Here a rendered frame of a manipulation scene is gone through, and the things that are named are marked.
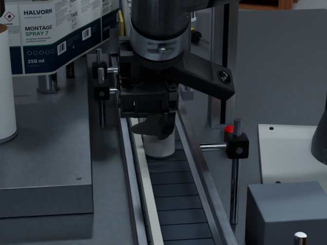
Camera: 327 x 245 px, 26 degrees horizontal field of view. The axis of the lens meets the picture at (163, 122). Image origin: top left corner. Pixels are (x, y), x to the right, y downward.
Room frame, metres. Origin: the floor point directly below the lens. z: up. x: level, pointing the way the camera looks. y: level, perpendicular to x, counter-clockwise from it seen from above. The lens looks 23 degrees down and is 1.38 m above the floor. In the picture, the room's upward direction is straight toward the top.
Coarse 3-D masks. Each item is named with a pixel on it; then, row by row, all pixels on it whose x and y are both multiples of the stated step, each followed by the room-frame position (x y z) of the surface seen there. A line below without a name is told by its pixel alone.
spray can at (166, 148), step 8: (144, 120) 1.03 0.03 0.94; (144, 136) 1.03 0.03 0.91; (152, 136) 1.02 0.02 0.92; (144, 144) 1.03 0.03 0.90; (152, 144) 1.02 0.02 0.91; (160, 144) 1.01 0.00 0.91; (168, 144) 1.02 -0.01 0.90; (152, 152) 1.02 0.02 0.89; (160, 152) 1.01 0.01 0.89; (168, 152) 1.02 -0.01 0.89
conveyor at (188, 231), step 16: (176, 128) 1.14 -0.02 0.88; (176, 144) 1.07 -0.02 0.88; (160, 160) 1.01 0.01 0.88; (176, 160) 1.01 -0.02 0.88; (160, 176) 0.96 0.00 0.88; (176, 176) 0.96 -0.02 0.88; (160, 192) 0.91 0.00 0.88; (176, 192) 0.91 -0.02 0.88; (192, 192) 0.91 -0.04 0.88; (144, 208) 0.86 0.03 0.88; (160, 208) 0.86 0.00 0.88; (176, 208) 0.86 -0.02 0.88; (192, 208) 0.86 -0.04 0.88; (160, 224) 0.82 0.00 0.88; (176, 224) 0.82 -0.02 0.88; (192, 224) 0.82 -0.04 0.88; (176, 240) 0.78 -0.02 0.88; (192, 240) 0.78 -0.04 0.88; (208, 240) 0.78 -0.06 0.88
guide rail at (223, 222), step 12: (180, 96) 1.08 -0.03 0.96; (180, 108) 1.03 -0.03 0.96; (180, 120) 1.01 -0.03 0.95; (192, 132) 0.94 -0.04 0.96; (192, 144) 0.90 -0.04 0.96; (192, 156) 0.88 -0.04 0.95; (204, 168) 0.82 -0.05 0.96; (204, 180) 0.79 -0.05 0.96; (216, 192) 0.76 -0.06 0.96; (216, 204) 0.73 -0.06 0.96; (216, 216) 0.70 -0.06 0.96; (228, 228) 0.67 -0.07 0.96; (228, 240) 0.65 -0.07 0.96
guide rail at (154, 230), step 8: (136, 120) 1.10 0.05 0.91; (136, 136) 1.03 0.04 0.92; (136, 144) 1.00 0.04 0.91; (136, 152) 0.98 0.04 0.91; (144, 152) 0.97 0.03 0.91; (144, 160) 0.94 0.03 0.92; (144, 168) 0.92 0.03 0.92; (144, 176) 0.89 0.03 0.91; (144, 184) 0.87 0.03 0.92; (144, 192) 0.85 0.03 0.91; (152, 192) 0.84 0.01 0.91; (144, 200) 0.85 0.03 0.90; (152, 200) 0.82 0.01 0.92; (152, 208) 0.80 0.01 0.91; (152, 216) 0.78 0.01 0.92; (152, 224) 0.76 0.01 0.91; (152, 232) 0.74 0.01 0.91; (160, 232) 0.74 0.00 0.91; (152, 240) 0.73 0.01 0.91; (160, 240) 0.72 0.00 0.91
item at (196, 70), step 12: (192, 60) 0.93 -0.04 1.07; (204, 60) 0.95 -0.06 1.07; (168, 72) 0.90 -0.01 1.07; (180, 72) 0.90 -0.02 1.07; (192, 72) 0.91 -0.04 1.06; (204, 72) 0.93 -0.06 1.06; (216, 72) 0.95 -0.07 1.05; (228, 72) 0.96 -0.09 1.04; (192, 84) 0.92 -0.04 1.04; (204, 84) 0.92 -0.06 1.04; (216, 84) 0.93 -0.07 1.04; (228, 84) 0.94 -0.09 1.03; (216, 96) 0.94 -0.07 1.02; (228, 96) 0.94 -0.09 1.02
